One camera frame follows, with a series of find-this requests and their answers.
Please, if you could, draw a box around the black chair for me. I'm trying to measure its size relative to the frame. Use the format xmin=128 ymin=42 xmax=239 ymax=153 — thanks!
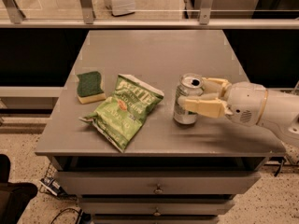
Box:
xmin=0 ymin=154 xmax=37 ymax=224

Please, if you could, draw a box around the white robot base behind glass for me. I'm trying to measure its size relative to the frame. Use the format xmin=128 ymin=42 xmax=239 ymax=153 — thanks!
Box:
xmin=104 ymin=0 xmax=135 ymax=16

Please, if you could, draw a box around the green yellow sponge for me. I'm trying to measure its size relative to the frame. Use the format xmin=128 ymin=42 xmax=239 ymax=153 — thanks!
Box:
xmin=77 ymin=71 xmax=106 ymax=104

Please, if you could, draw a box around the drawer with knob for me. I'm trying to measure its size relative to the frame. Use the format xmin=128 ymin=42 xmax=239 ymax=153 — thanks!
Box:
xmin=79 ymin=198 xmax=235 ymax=216
xmin=55 ymin=171 xmax=260 ymax=195

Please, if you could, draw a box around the silver green 7up can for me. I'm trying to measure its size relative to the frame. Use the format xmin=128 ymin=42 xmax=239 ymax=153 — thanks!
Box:
xmin=174 ymin=73 xmax=204 ymax=125

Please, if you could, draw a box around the grey drawer cabinet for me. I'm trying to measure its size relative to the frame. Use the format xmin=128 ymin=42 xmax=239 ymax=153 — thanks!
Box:
xmin=36 ymin=30 xmax=285 ymax=224

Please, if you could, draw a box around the black floor cable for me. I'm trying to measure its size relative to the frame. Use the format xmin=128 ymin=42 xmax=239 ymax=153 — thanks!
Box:
xmin=50 ymin=206 xmax=85 ymax=224

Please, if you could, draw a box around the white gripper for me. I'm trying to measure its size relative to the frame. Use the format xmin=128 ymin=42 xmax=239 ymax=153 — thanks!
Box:
xmin=178 ymin=77 xmax=268 ymax=126

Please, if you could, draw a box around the green jalapeno chip bag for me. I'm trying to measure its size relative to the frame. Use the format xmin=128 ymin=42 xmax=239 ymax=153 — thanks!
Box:
xmin=80 ymin=75 xmax=164 ymax=152

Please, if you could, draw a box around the metal railing frame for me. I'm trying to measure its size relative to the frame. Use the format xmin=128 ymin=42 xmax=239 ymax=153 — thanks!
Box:
xmin=0 ymin=0 xmax=299 ymax=30

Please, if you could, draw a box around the top drawer with knob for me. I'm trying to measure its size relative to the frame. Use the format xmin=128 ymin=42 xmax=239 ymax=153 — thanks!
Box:
xmin=55 ymin=171 xmax=260 ymax=195

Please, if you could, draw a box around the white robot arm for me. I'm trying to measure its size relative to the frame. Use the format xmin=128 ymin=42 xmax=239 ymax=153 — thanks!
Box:
xmin=178 ymin=77 xmax=299 ymax=147

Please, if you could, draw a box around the power strip on floor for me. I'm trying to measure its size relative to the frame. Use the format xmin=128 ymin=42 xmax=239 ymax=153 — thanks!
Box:
xmin=40 ymin=177 xmax=63 ymax=196

